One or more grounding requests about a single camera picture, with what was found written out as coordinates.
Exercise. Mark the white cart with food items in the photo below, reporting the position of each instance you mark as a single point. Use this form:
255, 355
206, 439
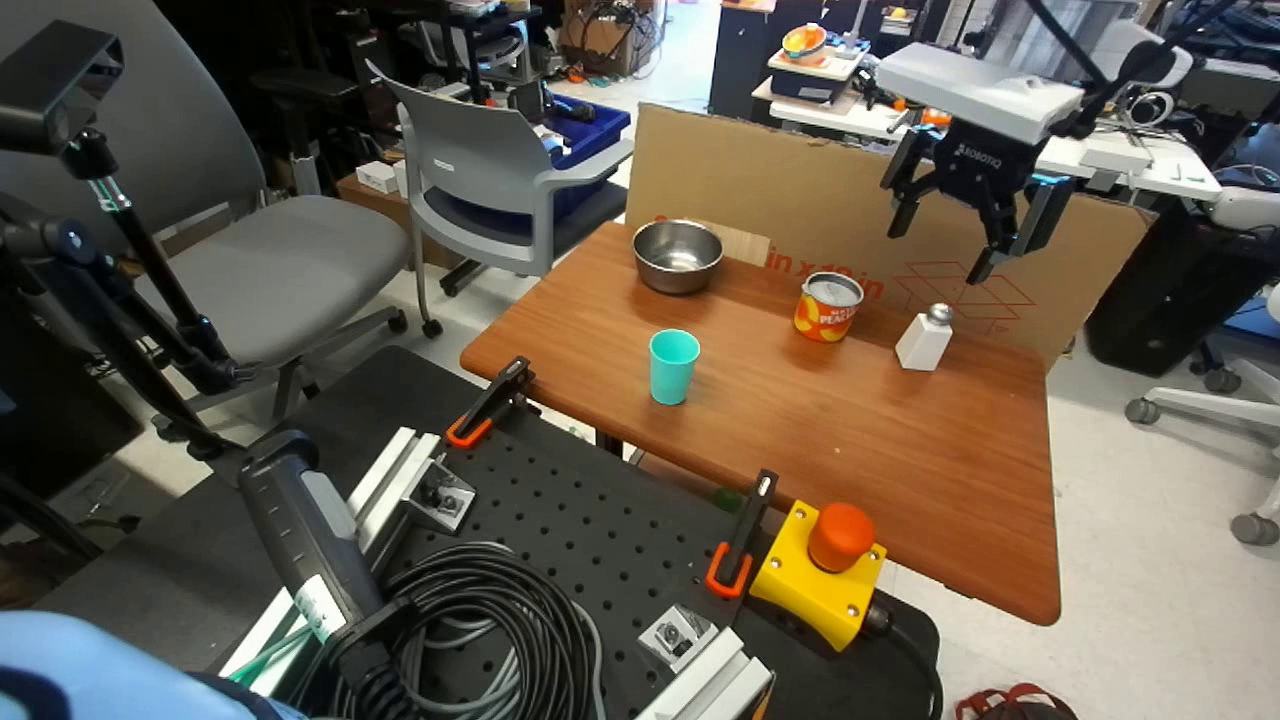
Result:
824, 74

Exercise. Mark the small metal bracket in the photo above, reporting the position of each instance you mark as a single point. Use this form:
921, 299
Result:
678, 639
440, 499

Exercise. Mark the blue cloth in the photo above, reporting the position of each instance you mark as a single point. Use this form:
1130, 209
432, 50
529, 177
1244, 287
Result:
93, 674

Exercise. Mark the black camera stand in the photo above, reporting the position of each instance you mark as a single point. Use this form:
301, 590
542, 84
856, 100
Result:
147, 267

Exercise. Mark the short aluminium rail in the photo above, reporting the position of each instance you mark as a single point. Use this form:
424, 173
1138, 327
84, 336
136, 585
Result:
707, 674

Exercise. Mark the long aluminium rail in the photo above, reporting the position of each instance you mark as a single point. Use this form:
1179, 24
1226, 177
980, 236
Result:
393, 486

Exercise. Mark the black camera on stand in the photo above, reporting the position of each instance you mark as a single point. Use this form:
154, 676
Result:
54, 74

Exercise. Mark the tray with orange fruit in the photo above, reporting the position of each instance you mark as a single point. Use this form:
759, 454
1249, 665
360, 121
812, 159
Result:
807, 41

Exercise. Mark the black perforated breadboard base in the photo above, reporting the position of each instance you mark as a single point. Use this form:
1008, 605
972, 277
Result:
603, 534

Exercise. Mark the stainless steel bowl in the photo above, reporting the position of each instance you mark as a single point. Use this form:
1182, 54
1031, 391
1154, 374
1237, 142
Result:
678, 258

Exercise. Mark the brown cardboard sheet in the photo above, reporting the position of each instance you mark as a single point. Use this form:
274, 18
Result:
800, 187

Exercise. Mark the grey fabric office chair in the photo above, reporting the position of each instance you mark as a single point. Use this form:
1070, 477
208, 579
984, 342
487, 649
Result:
264, 267

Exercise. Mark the blue plastic bin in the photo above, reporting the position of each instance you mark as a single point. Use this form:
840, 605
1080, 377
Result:
585, 131

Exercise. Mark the teal plastic cup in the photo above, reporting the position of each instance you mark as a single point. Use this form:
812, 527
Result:
673, 369

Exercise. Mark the yellow emergency stop button box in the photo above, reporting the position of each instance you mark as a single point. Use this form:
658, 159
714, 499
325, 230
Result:
819, 572

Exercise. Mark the orange printed tin can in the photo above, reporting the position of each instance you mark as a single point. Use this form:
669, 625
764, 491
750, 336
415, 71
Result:
830, 311

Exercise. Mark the white salt shaker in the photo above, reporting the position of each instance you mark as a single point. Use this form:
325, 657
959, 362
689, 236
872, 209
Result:
927, 342

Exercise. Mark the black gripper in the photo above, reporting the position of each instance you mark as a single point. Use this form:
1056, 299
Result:
980, 161

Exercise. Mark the black power supply unit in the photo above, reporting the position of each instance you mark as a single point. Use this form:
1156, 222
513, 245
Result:
309, 534

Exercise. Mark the white chair base with wheels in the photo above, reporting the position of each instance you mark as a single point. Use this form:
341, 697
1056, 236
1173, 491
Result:
1204, 414

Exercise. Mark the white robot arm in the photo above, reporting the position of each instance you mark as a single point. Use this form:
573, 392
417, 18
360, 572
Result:
1151, 57

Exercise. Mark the light grey plastic chair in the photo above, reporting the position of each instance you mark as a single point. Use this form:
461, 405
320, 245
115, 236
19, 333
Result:
494, 173

